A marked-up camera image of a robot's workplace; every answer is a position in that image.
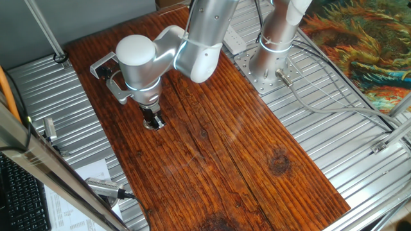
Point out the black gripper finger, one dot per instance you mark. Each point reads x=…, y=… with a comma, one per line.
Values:
x=158, y=122

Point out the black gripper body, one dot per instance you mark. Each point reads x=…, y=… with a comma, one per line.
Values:
x=149, y=112

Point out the small round steel plate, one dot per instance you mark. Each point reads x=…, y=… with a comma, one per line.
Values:
x=148, y=125

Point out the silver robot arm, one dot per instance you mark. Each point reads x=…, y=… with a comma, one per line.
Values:
x=205, y=48

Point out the wood grain table mat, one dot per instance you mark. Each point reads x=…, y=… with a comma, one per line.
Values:
x=208, y=144

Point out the white mesh bent rack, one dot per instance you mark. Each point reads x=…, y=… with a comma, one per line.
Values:
x=96, y=65

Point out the printed paper sheet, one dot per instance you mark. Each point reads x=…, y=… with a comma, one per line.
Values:
x=93, y=170

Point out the white power strip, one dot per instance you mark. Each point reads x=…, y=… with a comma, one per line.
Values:
x=234, y=40

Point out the metal beam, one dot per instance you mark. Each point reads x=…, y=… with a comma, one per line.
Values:
x=48, y=170

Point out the orange pipe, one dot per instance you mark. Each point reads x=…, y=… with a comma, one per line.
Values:
x=8, y=93

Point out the black keyboard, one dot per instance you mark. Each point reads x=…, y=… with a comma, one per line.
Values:
x=22, y=199

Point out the colourful painted cloth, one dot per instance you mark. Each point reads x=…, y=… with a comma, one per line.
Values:
x=363, y=41

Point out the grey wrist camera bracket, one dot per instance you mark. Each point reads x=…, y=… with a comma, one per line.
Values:
x=117, y=93

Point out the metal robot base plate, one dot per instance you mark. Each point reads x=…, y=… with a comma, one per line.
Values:
x=244, y=64

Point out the aluminium frame post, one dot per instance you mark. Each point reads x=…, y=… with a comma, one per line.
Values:
x=45, y=30

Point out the aluminium frame strut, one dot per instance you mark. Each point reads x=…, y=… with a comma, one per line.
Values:
x=401, y=105
x=393, y=136

